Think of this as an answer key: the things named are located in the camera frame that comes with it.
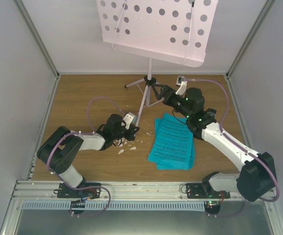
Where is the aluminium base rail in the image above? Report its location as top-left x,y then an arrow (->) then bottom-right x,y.
11,180 -> 277,212

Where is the black metronome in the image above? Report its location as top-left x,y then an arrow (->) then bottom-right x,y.
206,108 -> 216,119

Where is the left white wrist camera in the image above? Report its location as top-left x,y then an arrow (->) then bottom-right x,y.
121,113 -> 137,130

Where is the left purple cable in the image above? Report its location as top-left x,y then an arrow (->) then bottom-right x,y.
47,96 -> 127,191

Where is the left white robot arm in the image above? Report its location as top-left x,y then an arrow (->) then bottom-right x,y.
37,113 -> 140,198

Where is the white music stand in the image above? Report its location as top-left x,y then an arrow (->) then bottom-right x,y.
96,0 -> 219,128

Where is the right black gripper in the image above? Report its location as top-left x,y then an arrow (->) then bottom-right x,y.
152,84 -> 191,118

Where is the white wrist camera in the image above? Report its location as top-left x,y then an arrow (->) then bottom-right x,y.
121,113 -> 137,130
175,76 -> 188,95

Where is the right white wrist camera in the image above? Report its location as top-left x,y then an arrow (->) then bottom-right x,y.
175,76 -> 188,95

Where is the cyan sheet music page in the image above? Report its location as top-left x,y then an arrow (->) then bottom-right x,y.
154,118 -> 195,170
148,113 -> 193,167

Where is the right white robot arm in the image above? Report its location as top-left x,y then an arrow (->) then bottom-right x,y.
152,82 -> 280,202

